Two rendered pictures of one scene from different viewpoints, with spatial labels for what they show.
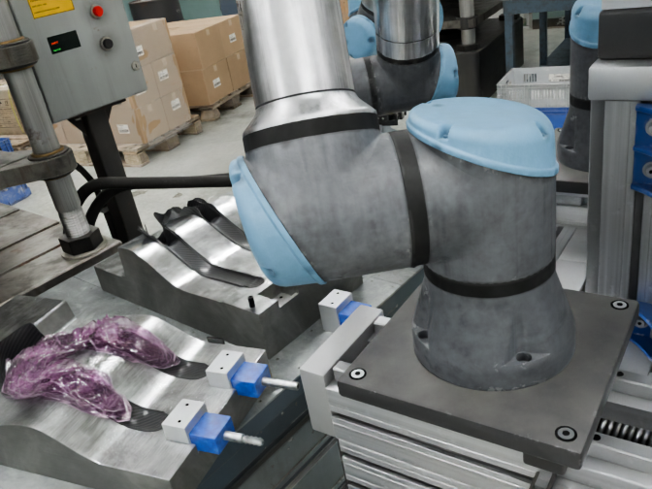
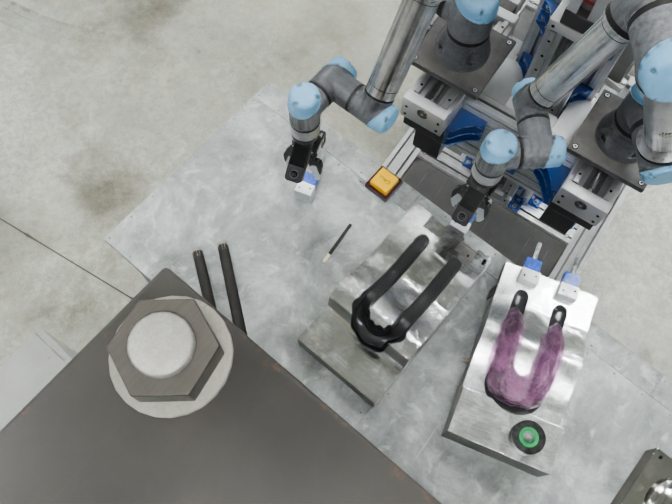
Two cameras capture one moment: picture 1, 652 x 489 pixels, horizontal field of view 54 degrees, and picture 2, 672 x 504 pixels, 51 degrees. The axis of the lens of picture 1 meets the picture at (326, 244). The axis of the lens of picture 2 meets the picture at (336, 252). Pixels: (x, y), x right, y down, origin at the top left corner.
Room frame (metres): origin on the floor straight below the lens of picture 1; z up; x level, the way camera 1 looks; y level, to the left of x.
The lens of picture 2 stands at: (1.34, 0.75, 2.65)
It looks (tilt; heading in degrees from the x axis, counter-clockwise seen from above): 69 degrees down; 265
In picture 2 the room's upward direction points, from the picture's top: 2 degrees clockwise
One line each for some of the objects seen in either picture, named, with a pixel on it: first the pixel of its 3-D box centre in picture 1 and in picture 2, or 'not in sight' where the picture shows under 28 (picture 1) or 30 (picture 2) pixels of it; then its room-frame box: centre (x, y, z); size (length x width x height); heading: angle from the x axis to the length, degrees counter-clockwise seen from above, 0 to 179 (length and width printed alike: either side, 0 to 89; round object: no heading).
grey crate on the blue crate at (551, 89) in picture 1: (554, 86); not in sight; (3.77, -1.53, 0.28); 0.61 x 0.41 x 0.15; 56
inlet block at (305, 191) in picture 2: not in sight; (311, 178); (1.33, -0.18, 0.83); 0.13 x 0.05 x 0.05; 64
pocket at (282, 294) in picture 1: (279, 299); (465, 252); (0.92, 0.09, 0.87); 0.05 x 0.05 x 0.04; 46
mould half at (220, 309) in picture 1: (217, 257); (396, 299); (1.12, 0.21, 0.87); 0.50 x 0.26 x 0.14; 46
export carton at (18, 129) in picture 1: (21, 105); not in sight; (5.92, 2.47, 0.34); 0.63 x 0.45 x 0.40; 56
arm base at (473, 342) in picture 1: (489, 295); (631, 128); (0.50, -0.14, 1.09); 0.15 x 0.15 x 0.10
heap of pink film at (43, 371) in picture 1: (79, 358); (526, 356); (0.81, 0.39, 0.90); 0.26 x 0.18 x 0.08; 63
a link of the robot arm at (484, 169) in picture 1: (475, 181); (651, 105); (0.50, -0.13, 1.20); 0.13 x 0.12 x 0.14; 89
